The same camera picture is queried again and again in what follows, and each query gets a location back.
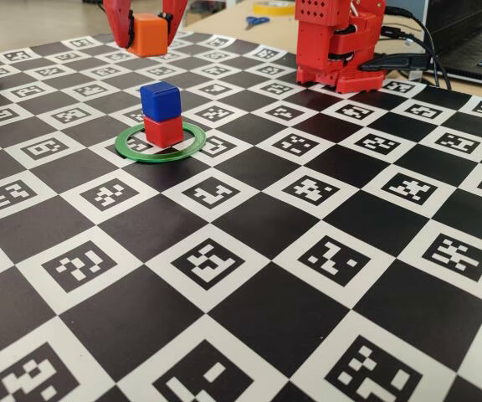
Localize orange cube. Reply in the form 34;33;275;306
126;12;170;58

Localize green ring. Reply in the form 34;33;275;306
114;120;208;163

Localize red cube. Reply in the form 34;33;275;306
142;115;183;148

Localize blue cube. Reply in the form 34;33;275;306
139;81;182;122

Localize black laptop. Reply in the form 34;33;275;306
427;0;482;87

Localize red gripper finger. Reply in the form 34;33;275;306
102;0;136;49
159;0;189;45

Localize yellow tape roll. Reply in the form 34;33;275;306
252;0;299;18

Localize blue scissors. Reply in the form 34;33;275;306
244;14;270;31

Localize black cable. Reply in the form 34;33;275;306
381;25;441;87
384;6;454;91

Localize checkerboard marker mat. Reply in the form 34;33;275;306
0;25;482;402

